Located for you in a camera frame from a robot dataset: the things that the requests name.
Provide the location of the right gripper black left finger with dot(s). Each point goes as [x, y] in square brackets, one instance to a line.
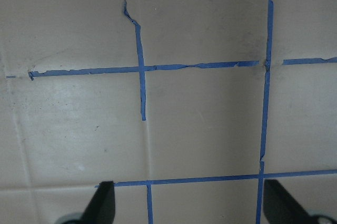
[101, 208]

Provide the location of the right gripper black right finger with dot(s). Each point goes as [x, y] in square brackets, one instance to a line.
[280, 207]

